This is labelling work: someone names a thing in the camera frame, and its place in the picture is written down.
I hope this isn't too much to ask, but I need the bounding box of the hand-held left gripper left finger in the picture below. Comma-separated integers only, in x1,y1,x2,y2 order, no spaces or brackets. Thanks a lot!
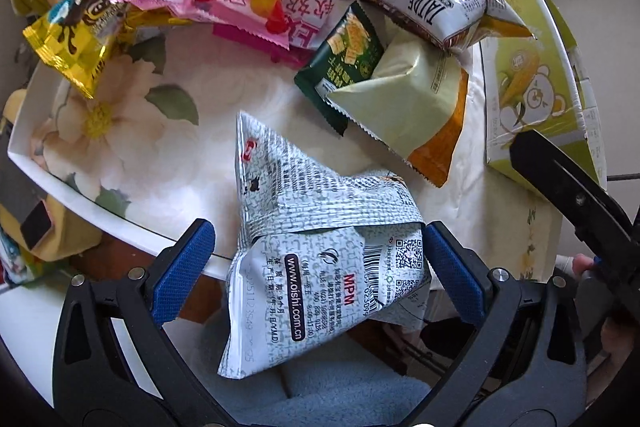
52,218,222,427

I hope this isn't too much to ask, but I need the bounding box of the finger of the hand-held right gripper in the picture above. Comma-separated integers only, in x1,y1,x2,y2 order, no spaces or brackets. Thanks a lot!
510,130,640,268

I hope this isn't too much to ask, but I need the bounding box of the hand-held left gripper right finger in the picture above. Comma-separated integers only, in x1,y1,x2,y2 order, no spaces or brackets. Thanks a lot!
424,221,589,427

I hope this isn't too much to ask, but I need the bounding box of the yellow-green cardboard box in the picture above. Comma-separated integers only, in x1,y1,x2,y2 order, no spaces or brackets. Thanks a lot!
479,0,609,189

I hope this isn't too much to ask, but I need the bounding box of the grey printed snack bag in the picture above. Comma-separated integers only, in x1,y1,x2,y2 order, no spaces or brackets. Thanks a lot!
217,110,433,380

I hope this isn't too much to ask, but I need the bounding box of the white black-lettered chip bag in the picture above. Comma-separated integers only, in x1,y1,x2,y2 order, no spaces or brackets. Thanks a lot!
369,0,537,54

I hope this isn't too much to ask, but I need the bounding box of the dark green cracker packet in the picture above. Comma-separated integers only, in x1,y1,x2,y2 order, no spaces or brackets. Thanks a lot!
294,1,387,137

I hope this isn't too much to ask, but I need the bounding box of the yellow chocolate snack packet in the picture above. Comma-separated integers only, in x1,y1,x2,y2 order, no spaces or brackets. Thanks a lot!
22,0,132,100

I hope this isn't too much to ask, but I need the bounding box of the white floral tablecloth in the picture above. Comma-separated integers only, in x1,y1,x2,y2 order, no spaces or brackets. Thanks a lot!
7,0,608,303

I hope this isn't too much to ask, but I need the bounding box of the blue-grey seat cushion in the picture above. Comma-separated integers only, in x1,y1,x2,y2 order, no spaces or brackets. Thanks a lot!
200,332,442,416

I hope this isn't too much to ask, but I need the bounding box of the pale green orange snack bag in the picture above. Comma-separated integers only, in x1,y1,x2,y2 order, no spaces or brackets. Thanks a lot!
327,31,471,189

